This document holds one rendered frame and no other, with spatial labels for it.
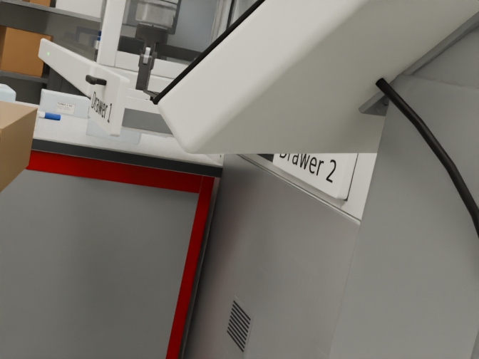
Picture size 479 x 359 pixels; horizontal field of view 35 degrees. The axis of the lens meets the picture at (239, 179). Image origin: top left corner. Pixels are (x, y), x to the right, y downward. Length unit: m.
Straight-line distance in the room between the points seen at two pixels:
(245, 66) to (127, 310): 1.34
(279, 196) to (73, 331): 0.61
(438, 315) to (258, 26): 0.29
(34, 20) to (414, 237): 5.21
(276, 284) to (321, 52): 0.98
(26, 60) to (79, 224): 3.66
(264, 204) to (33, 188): 0.50
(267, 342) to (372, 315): 0.81
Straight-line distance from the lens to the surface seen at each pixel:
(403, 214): 0.65
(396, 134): 0.65
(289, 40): 0.49
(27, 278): 1.74
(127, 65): 2.38
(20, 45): 5.30
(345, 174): 1.23
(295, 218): 1.40
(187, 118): 0.53
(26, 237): 1.72
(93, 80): 1.51
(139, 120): 1.44
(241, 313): 1.59
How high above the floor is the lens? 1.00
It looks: 9 degrees down
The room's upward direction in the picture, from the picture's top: 12 degrees clockwise
